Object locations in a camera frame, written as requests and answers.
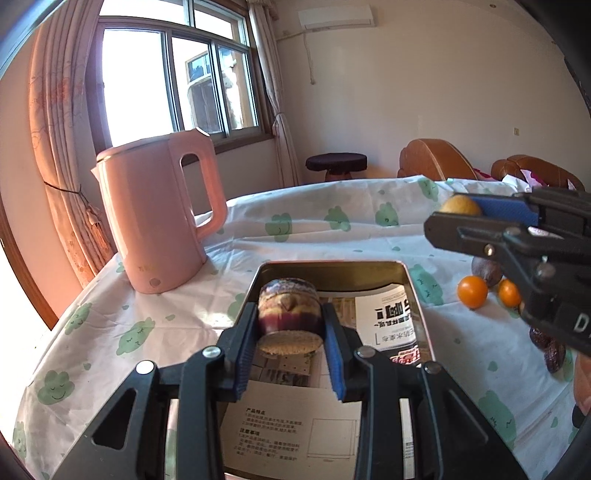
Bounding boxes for small orange kumquat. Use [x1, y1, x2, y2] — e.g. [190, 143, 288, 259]
[497, 278, 522, 309]
[457, 275, 489, 310]

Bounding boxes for dark purple passion fruit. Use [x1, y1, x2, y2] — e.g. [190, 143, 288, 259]
[471, 257, 503, 289]

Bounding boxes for small yellow-brown longan fruit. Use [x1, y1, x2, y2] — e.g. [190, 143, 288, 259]
[439, 194, 483, 216]

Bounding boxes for cork-topped brown jar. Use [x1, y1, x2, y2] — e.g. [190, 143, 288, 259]
[257, 278, 324, 356]

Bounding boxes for brown mangosteen-like fruit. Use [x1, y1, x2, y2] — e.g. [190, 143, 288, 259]
[529, 327, 553, 351]

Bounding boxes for person's hand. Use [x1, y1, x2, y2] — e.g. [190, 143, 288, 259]
[573, 353, 591, 415]

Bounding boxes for pink floral cushion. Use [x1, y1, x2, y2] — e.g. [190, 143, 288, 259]
[521, 169, 576, 190]

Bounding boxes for brown leather sofa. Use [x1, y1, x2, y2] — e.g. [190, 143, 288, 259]
[491, 154, 585, 191]

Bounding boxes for white cloud-print tablecloth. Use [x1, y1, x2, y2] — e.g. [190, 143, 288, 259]
[12, 177, 577, 479]

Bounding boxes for brown leather armchair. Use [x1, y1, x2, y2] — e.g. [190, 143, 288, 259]
[398, 138, 477, 181]

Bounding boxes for pink rectangular tin box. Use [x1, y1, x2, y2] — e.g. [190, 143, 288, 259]
[221, 261, 433, 479]

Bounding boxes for printed paper sheet in box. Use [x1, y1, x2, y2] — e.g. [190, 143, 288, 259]
[221, 284, 420, 479]

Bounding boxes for dark round stool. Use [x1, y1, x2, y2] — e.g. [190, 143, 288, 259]
[305, 152, 368, 182]

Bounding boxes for pink electric kettle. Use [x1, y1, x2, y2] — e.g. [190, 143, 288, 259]
[92, 129, 228, 294]

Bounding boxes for beige right curtain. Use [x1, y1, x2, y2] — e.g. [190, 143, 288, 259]
[247, 1, 301, 187]

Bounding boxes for pink left curtain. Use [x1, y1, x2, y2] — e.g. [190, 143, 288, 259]
[28, 1, 114, 286]

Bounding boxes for white wall air conditioner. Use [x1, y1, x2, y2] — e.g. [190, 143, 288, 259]
[297, 5, 376, 31]

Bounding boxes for window with metal frame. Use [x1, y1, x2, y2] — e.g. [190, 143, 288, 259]
[87, 1, 270, 152]

